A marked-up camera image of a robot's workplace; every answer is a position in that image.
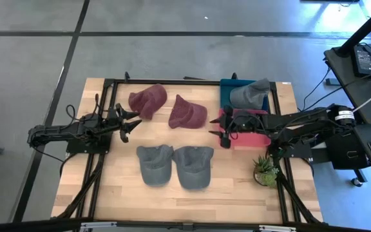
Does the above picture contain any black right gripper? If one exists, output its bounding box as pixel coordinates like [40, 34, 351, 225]
[208, 105, 265, 150]

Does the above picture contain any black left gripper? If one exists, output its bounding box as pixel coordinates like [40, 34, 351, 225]
[106, 102, 143, 144]

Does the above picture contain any maroon cap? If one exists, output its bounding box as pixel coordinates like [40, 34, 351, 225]
[128, 83, 168, 121]
[168, 94, 209, 130]

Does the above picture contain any dark grey cap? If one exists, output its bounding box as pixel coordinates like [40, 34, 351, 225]
[172, 145, 215, 190]
[136, 144, 175, 187]

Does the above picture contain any red bin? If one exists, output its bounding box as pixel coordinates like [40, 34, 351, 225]
[218, 108, 272, 149]

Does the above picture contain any teal bin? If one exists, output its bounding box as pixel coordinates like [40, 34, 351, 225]
[219, 78, 271, 112]

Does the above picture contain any light grey cap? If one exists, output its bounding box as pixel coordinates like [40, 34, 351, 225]
[229, 77, 271, 110]

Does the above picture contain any potted green succulent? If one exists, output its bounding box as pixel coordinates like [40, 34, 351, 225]
[252, 155, 280, 188]

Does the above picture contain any black control box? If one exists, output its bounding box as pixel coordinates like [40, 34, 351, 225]
[325, 131, 369, 171]

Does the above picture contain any black side desk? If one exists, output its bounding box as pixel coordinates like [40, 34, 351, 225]
[323, 37, 371, 196]

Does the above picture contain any black power adapter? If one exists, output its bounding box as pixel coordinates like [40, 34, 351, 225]
[352, 44, 371, 78]

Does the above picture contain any black slanted pole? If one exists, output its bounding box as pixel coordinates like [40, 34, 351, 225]
[336, 0, 371, 57]

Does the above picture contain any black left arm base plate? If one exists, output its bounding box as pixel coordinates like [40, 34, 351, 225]
[66, 133, 113, 155]

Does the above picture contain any black aluminium table frame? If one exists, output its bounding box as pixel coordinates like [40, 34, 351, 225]
[55, 71, 324, 226]

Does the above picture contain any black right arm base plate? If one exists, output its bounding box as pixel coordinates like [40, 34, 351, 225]
[268, 141, 312, 159]

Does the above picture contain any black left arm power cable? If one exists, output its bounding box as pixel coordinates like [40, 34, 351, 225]
[32, 145, 66, 164]

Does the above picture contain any thin black floor cable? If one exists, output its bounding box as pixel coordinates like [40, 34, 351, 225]
[300, 66, 333, 112]

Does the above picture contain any silver frame bracket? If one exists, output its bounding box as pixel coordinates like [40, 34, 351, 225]
[79, 221, 119, 231]
[258, 224, 298, 232]

